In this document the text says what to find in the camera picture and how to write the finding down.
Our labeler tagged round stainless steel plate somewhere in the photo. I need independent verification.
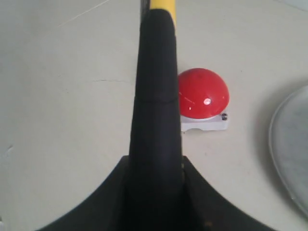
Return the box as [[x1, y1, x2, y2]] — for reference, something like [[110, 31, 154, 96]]
[[269, 86, 308, 214]]

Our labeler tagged red dome push button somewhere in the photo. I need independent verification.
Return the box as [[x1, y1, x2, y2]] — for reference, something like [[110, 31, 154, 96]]
[[179, 68, 230, 132]]

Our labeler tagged black yellow claw hammer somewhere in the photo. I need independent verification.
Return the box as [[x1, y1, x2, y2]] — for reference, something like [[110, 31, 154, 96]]
[[125, 0, 184, 231]]

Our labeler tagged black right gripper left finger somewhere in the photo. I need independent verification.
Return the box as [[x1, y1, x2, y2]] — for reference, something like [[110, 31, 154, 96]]
[[40, 155, 128, 231]]

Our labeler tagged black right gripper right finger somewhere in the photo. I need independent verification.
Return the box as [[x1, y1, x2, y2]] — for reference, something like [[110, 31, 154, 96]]
[[182, 156, 273, 231]]

